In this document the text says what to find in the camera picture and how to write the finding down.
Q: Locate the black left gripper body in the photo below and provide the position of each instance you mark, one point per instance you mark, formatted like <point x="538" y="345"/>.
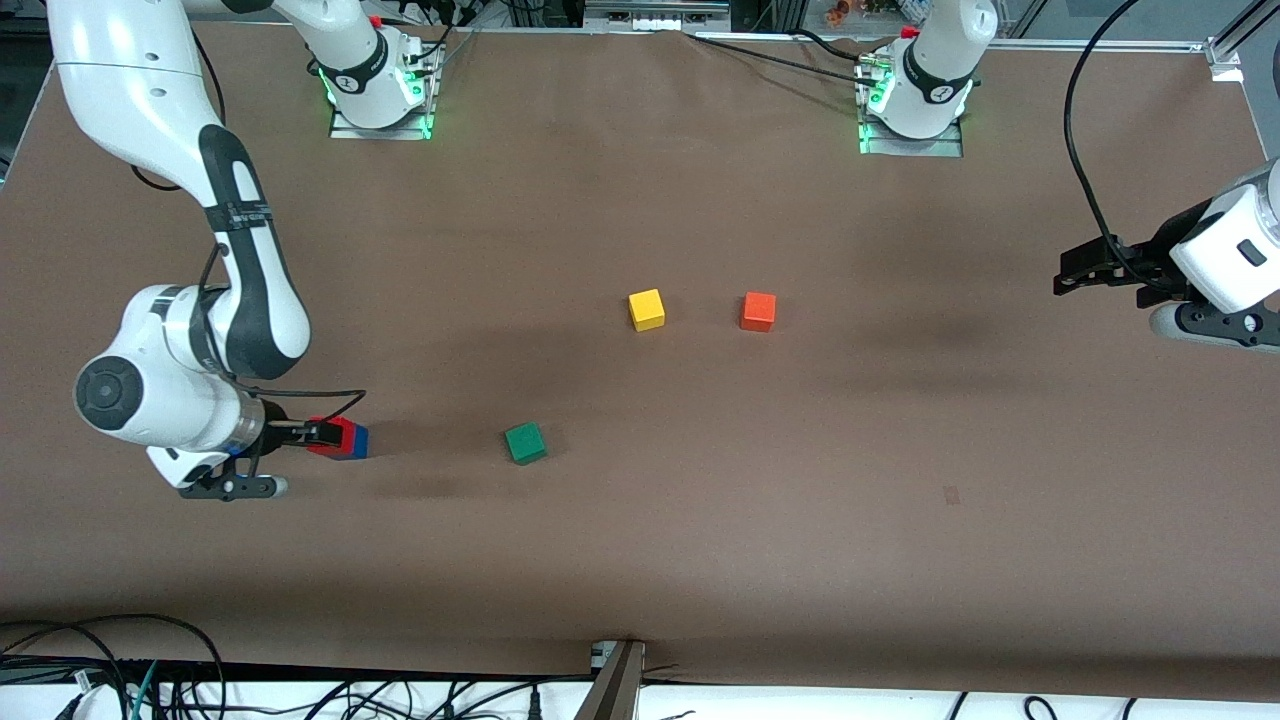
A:
<point x="1150" y="259"/>

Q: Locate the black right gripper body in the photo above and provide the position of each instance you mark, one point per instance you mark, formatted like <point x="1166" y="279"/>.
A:
<point x="278" y="431"/>

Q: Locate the red block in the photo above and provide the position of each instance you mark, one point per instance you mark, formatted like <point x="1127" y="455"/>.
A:
<point x="348" y="428"/>

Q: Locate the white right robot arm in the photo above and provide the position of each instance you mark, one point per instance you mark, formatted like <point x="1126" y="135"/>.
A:
<point x="140" y="90"/>

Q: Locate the blue block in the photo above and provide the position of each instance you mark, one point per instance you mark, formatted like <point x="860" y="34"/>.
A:
<point x="361" y="443"/>

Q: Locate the green block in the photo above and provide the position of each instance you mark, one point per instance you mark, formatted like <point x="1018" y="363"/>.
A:
<point x="526" y="443"/>

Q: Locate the orange block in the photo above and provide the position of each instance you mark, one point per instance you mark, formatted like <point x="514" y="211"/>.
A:
<point x="758" y="312"/>

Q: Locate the yellow block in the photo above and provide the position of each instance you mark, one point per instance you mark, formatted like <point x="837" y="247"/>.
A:
<point x="647" y="310"/>

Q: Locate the grey power strip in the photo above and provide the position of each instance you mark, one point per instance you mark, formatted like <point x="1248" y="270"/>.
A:
<point x="655" y="14"/>

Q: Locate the silver corner bracket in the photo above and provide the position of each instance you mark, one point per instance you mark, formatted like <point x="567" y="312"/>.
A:
<point x="1224" y="58"/>

